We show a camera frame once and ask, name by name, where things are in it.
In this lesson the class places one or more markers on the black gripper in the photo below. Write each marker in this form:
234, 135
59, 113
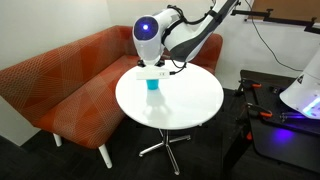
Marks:
161, 63

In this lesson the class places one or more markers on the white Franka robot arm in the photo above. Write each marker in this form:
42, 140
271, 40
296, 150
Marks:
186, 33

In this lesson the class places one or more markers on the blue plastic cup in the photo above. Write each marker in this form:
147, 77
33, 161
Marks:
152, 85

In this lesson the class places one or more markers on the orange patterned corner sofa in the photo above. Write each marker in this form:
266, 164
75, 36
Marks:
76, 83

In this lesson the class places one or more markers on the orange black clamp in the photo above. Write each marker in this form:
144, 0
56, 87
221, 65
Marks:
255, 85
265, 114

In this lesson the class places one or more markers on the brown cork board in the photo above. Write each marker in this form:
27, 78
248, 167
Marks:
290, 8

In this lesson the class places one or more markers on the black robot mounting cart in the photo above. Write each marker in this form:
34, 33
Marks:
286, 143

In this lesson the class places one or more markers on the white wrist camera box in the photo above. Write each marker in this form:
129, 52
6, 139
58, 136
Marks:
153, 74

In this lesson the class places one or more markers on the chrome table pedestal base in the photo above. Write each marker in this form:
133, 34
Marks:
165, 146

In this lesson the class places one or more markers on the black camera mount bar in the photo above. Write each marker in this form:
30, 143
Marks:
283, 20

